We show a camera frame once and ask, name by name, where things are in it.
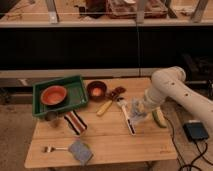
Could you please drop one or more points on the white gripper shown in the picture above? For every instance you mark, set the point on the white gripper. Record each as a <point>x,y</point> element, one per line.
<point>150,102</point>

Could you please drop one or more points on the grey towel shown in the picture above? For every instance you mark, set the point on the grey towel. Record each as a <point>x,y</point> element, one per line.
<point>137,111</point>

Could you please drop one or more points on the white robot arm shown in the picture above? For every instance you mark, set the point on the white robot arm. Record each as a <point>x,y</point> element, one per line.
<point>169,82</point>

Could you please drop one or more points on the dark purple bowl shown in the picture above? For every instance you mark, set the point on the dark purple bowl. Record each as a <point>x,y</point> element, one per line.
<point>96,90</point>

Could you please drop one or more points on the orange bowl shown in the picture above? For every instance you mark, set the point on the orange bowl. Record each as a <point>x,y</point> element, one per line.
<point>53,95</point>

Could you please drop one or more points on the green chili pepper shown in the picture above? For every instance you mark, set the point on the green chili pepper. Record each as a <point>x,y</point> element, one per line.
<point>159,119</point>

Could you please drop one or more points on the dark red toy food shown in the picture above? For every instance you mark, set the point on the dark red toy food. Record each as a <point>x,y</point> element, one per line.
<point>112,95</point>

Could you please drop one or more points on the black foot pedal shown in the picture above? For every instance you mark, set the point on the black foot pedal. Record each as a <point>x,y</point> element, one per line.
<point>195,131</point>

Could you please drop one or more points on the green plastic tray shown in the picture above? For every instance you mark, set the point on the green plastic tray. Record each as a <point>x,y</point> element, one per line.
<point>76,96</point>

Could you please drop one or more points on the striped cloth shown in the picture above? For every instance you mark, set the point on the striped cloth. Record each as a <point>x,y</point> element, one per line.
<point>75,122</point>

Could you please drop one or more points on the blue grey sponge cloth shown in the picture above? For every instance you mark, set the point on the blue grey sponge cloth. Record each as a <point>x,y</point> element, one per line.
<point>81,152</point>

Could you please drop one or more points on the small metal fork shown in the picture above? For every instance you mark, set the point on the small metal fork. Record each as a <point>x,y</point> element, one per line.
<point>49,149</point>

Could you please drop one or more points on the white handled spatula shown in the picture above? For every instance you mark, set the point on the white handled spatula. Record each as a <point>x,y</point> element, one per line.
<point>123,104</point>

